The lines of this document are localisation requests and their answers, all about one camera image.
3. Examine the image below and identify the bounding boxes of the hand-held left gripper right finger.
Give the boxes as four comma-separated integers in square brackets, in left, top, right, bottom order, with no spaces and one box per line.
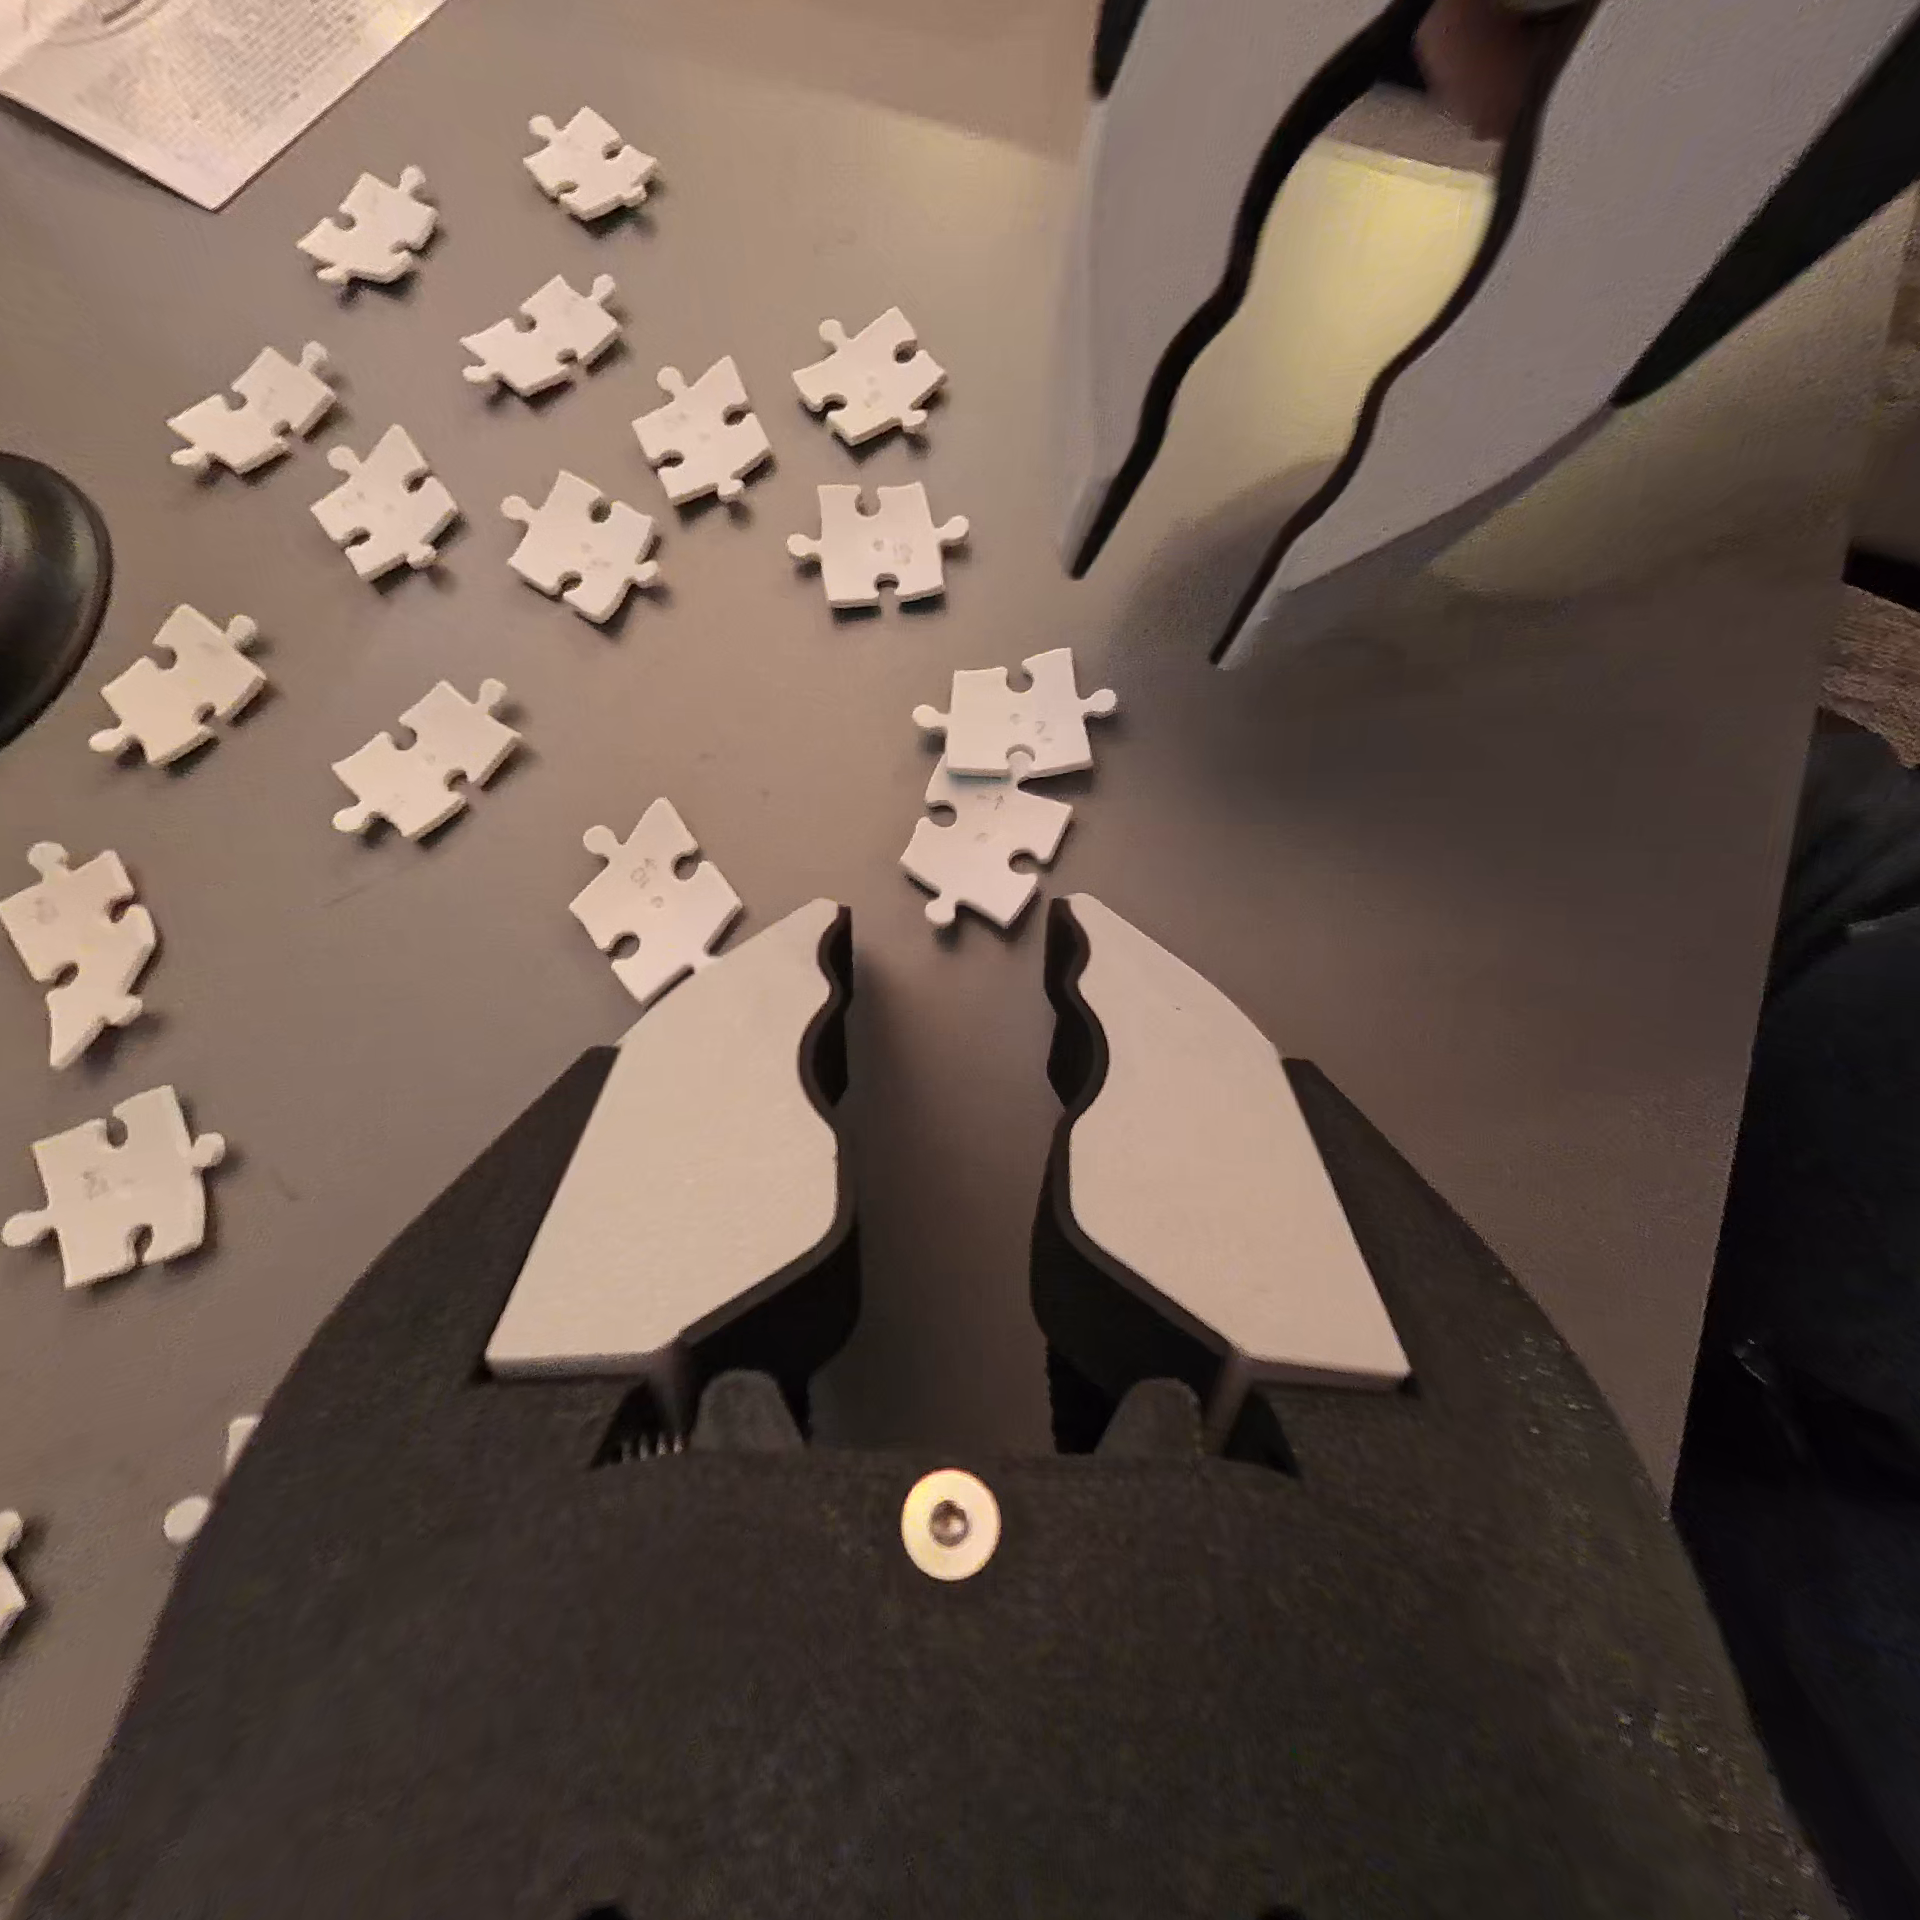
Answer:
[1031,893,1416,1427]

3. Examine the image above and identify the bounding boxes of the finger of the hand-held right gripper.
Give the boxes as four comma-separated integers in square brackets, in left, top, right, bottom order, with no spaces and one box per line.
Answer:
[1207,0,1880,672]
[1058,0,1428,584]

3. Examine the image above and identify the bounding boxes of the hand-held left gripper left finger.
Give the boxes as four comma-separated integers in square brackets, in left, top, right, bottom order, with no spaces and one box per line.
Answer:
[480,896,870,1403]

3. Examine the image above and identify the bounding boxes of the scatter of white puzzle pieces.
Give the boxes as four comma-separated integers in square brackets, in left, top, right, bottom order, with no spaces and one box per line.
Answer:
[0,102,974,1639]

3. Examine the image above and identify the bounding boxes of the black round puzzle stand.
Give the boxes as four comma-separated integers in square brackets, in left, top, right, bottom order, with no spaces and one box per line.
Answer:
[0,449,115,751]

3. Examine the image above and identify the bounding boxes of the person's right hand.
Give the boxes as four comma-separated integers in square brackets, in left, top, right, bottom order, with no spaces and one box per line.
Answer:
[1416,0,1523,144]

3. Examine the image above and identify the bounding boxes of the person's dark trousers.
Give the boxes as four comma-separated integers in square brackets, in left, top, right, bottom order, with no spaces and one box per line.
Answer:
[1667,703,1920,1920]

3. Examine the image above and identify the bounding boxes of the printed instruction leaflet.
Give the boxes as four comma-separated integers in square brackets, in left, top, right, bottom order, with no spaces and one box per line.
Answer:
[0,0,451,212]

